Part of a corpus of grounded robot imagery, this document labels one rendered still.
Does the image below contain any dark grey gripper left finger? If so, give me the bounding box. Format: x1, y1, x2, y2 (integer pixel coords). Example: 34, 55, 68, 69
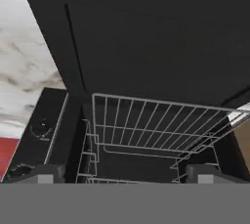
5, 163, 66, 185

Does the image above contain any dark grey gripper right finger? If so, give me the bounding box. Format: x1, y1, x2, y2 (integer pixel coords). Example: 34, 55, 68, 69
185, 163, 249, 185

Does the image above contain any black toaster oven knob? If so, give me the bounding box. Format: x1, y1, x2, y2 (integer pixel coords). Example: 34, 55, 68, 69
30, 117, 55, 142
7, 163, 35, 180

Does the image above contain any black toaster oven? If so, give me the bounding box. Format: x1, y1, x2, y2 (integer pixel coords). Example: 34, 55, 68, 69
2, 86, 250, 185

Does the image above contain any black toaster oven door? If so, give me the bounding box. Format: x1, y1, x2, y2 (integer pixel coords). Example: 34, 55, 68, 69
15, 0, 250, 111

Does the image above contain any red flat object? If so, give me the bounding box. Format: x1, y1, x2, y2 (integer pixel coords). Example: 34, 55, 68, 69
0, 137, 21, 182

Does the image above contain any silver wire oven rack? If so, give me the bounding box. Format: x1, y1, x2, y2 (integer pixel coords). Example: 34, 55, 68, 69
91, 92, 250, 161
75, 118, 184, 185

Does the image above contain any silver toaster oven door handle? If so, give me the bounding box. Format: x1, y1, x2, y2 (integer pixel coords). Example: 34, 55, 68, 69
227, 102, 250, 128

